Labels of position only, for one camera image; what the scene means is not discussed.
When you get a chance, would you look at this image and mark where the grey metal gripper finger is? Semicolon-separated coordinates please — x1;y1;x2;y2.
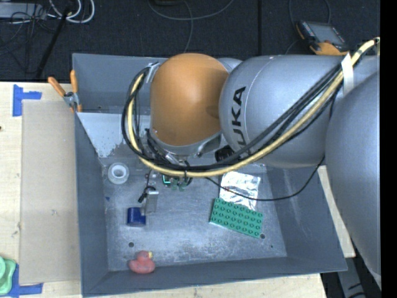
141;189;160;216

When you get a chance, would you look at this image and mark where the blue small cylinder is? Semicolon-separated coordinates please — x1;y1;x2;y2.
126;207;147;227

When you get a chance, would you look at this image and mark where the clear tape roll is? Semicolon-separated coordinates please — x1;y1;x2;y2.
107;162;130;186

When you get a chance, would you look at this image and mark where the grey metal bin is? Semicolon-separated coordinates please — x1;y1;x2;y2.
71;53;349;297

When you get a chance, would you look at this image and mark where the red rubber duck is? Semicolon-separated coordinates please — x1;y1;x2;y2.
128;250;156;274

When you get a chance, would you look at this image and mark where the silver foil packet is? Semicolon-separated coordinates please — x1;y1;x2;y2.
218;171;262;211

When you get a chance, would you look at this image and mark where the green studded building plate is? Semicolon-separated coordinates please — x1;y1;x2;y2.
208;197;264;240

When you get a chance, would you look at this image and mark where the pale wood flat board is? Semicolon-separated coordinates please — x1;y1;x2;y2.
18;100;82;286

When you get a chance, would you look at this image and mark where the light green rounded object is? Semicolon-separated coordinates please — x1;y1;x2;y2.
0;255;17;294

